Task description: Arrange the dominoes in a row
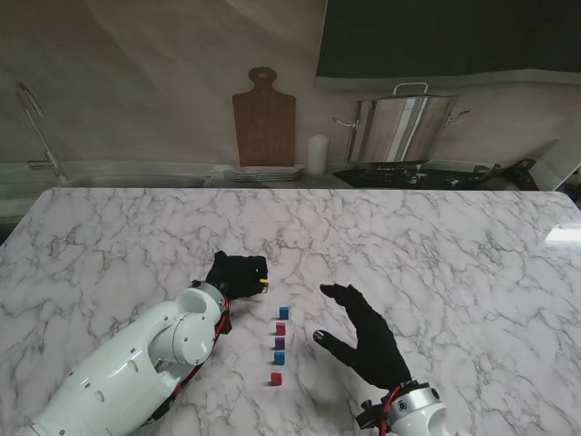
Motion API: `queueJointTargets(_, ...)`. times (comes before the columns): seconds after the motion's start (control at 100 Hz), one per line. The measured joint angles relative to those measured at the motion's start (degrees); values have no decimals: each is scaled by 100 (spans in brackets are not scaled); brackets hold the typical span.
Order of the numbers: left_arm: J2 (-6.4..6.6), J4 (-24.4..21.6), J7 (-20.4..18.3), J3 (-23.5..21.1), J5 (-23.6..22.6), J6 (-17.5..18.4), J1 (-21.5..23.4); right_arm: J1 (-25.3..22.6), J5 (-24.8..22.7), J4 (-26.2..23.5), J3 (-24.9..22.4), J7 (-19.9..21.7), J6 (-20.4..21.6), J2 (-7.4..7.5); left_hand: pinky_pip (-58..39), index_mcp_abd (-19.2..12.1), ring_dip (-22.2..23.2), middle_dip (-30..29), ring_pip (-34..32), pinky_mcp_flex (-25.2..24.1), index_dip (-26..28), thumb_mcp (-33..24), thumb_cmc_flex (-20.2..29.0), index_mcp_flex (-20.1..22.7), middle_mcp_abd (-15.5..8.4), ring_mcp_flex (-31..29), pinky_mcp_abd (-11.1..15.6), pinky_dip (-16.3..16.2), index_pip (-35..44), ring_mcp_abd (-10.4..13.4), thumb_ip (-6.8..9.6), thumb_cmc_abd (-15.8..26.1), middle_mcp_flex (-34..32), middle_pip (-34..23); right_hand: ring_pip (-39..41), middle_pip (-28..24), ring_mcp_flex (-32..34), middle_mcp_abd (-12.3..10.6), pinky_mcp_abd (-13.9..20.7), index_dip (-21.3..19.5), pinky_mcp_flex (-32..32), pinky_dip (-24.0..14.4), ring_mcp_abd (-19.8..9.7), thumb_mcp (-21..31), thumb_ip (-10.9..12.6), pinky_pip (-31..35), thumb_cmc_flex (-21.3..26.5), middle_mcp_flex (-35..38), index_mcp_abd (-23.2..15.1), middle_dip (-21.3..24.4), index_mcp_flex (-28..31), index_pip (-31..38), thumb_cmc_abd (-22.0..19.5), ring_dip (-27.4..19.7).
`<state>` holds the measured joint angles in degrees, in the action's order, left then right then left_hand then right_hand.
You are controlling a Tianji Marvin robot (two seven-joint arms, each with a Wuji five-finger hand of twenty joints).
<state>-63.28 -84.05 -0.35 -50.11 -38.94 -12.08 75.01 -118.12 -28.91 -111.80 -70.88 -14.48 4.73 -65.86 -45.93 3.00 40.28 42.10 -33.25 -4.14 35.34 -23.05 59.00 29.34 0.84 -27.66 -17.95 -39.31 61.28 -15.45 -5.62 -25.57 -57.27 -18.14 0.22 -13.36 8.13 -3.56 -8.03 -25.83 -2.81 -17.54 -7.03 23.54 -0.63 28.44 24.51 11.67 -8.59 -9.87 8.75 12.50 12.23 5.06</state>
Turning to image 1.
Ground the stack of white plates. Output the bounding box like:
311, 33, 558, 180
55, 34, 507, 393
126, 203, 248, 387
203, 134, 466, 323
217, 163, 306, 183

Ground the black gas stove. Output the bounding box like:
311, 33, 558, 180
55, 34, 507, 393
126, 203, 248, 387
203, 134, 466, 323
333, 159, 482, 190

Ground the dark range hood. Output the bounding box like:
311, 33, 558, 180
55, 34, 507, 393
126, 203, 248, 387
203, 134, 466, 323
315, 0, 581, 78

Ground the black frying pan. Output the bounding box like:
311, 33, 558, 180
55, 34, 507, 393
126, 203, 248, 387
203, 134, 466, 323
471, 158, 539, 191

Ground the white cylinder candle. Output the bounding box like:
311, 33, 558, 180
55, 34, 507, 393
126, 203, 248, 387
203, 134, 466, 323
307, 134, 330, 175

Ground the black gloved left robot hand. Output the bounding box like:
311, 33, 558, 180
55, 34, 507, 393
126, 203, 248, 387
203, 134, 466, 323
203, 250, 270, 302

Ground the brown wooden cutting board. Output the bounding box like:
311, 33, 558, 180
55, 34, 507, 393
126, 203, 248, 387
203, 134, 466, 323
231, 66, 298, 168

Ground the large steel stock pot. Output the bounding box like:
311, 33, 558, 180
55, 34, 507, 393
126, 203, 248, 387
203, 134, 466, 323
333, 81, 473, 164

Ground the steel kitchen sink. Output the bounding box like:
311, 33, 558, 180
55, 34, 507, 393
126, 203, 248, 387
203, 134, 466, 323
63, 174, 214, 188

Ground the chrome kitchen faucet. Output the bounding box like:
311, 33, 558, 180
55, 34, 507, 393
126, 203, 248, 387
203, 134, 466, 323
15, 81, 69, 183

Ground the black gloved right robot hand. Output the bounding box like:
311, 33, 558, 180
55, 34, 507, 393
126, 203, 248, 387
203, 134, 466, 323
311, 283, 414, 392

